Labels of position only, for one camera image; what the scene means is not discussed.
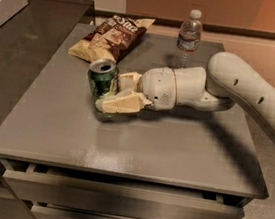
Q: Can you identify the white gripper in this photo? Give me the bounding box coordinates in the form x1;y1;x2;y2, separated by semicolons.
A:
95;68;176;114

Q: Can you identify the green soda can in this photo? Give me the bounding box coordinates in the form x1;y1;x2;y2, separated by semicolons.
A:
88;59;119;101

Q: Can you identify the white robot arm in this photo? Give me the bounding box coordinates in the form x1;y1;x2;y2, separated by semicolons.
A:
95;52;275;145

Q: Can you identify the brown chips bag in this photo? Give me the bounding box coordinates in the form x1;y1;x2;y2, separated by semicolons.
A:
68;15;155;62

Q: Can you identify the clear plastic water bottle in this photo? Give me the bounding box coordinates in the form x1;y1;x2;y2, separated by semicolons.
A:
172;9;203;69

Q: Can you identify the grey drawer cabinet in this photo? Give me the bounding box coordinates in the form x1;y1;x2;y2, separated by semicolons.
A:
0;12;275;219

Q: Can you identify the dark side counter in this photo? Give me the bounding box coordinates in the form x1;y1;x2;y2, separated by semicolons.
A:
0;0;95;219

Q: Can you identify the upper grey drawer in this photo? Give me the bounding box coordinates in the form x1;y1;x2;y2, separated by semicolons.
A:
4;164;244;219

